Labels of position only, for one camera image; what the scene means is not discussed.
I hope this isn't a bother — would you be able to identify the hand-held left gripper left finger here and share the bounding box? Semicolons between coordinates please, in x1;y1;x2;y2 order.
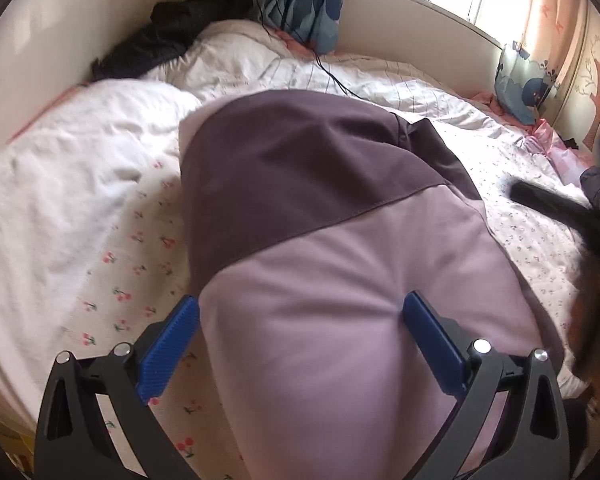
32;294;201;480

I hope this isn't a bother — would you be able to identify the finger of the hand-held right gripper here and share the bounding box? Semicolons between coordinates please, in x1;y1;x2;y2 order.
509;180;599;229

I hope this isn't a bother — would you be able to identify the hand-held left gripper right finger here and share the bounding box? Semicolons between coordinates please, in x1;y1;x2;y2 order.
402;290;572;480

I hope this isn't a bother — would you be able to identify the purple two-tone jacket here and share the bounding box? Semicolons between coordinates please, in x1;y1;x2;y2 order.
177;89;564;480

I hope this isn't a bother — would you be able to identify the pink cloth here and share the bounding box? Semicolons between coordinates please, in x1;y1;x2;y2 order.
524;119;597;187

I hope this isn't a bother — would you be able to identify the floral bed sheet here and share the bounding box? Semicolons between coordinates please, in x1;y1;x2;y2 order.
10;125;600;480

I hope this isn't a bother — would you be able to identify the white crumpled blanket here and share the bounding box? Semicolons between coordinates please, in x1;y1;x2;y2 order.
0;80;204;342

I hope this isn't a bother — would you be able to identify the white striped duvet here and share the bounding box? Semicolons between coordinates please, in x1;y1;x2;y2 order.
140;20;524;134

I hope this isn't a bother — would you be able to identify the blue cartoon print curtain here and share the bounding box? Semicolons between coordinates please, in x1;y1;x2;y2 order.
262;0;349;55

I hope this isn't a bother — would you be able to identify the black clothing pile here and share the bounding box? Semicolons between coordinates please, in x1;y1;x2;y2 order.
90;0;254;82

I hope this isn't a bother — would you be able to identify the black charging cable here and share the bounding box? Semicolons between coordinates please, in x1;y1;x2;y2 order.
250;0;377;107

